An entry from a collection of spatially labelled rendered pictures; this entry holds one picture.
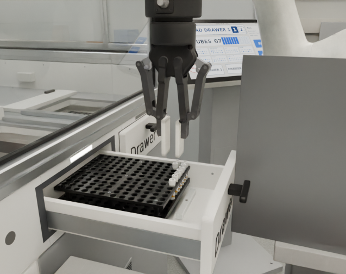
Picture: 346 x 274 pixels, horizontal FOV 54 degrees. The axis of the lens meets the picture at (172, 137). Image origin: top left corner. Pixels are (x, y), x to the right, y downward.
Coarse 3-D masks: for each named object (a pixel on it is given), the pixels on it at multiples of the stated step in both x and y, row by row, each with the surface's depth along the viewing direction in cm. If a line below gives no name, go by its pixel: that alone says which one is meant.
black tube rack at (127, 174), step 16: (96, 160) 77; (112, 160) 78; (128, 160) 76; (144, 160) 76; (80, 176) 69; (96, 176) 69; (112, 176) 70; (128, 176) 69; (144, 176) 69; (160, 176) 70; (80, 192) 63; (96, 192) 62; (112, 192) 62; (128, 192) 62; (144, 192) 63; (160, 192) 62; (112, 208) 63; (128, 208) 63; (144, 208) 63
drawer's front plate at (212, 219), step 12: (228, 168) 66; (228, 180) 61; (216, 192) 57; (216, 204) 53; (228, 204) 65; (204, 216) 50; (216, 216) 52; (228, 216) 67; (204, 228) 50; (216, 228) 53; (204, 240) 51; (204, 252) 51; (204, 264) 52
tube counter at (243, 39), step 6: (222, 36) 146; (228, 36) 148; (234, 36) 149; (240, 36) 150; (246, 36) 151; (216, 42) 144; (222, 42) 145; (228, 42) 146; (234, 42) 147; (240, 42) 148; (246, 42) 150
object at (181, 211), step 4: (188, 192) 73; (192, 192) 73; (188, 196) 71; (192, 196) 72; (184, 200) 70; (188, 200) 70; (184, 204) 68; (188, 204) 69; (180, 208) 67; (184, 208) 67; (180, 212) 66; (184, 212) 66; (176, 216) 65; (180, 216) 65
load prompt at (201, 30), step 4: (240, 24) 153; (196, 28) 143; (200, 28) 144; (204, 28) 145; (208, 28) 146; (212, 28) 146; (216, 28) 147; (220, 28) 148; (224, 28) 149; (228, 28) 149; (232, 28) 150; (236, 28) 151; (240, 28) 152; (244, 28) 153; (196, 32) 143; (200, 32) 143; (204, 32) 144; (208, 32) 145; (212, 32) 146; (216, 32) 146; (220, 32) 147; (224, 32) 148; (228, 32) 149; (232, 32) 149; (236, 32) 150; (240, 32) 151; (244, 32) 152
